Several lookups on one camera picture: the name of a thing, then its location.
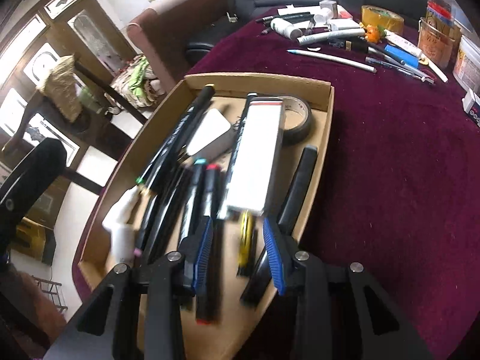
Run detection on white eraser box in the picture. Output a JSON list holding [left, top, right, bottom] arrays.
[[462, 88, 480, 127]]

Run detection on black marker red cap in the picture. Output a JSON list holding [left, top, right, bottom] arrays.
[[195, 163, 221, 325]]

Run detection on white charger adapter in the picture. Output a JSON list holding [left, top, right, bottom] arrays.
[[186, 108, 234, 161]]

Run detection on blue flat case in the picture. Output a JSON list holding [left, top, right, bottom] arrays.
[[384, 45, 419, 68]]

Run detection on plain black marker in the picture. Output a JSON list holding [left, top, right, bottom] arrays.
[[240, 145, 318, 307]]

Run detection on amber jar orange label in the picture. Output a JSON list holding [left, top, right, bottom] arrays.
[[417, 17, 461, 69]]

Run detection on black tape roll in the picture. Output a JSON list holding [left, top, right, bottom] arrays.
[[280, 95, 312, 146]]

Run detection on brown armchair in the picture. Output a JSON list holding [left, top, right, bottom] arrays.
[[126, 0, 228, 93]]

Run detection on maroon velvet tablecloth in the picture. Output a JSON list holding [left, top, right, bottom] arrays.
[[194, 22, 479, 359]]

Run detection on small white dropper bottle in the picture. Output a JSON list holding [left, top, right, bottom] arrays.
[[102, 185, 140, 267]]

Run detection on white pen blue tip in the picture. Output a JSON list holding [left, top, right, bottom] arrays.
[[287, 49, 377, 74]]

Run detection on white plastic tub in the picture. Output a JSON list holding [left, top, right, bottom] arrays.
[[452, 35, 480, 94]]

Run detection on black marker blue cap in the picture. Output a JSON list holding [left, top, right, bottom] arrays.
[[178, 158, 208, 245]]

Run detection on cardboard tray box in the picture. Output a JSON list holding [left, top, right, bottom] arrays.
[[73, 73, 335, 359]]

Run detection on yellow packing tape roll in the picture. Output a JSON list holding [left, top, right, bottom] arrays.
[[361, 5, 404, 35]]

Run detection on yellow highlighter pen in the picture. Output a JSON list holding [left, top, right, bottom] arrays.
[[237, 211, 254, 277]]

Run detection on clear lead case red ends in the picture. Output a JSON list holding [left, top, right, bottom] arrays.
[[218, 97, 285, 219]]

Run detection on black marker tan cap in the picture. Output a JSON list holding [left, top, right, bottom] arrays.
[[136, 84, 216, 191]]

